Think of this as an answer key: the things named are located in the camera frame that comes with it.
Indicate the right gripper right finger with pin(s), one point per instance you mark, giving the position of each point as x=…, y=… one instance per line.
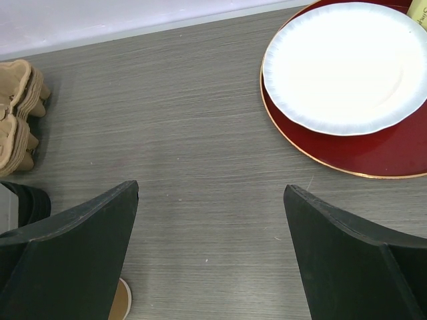
x=352, y=268

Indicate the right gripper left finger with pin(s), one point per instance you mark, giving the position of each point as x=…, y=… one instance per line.
x=68, y=265

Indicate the stack of paper cups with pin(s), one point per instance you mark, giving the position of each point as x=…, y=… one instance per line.
x=121, y=305

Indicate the stack of black lids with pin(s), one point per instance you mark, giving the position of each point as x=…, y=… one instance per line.
x=33, y=204

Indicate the red round tray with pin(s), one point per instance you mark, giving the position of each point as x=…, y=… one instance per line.
x=395, y=152

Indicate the cardboard cup carrier stack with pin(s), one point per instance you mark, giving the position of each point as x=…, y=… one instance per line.
x=23, y=95

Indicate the white paper plate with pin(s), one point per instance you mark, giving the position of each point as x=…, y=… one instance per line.
x=347, y=69

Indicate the pale yellow mug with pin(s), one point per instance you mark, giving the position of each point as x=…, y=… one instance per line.
x=418, y=12

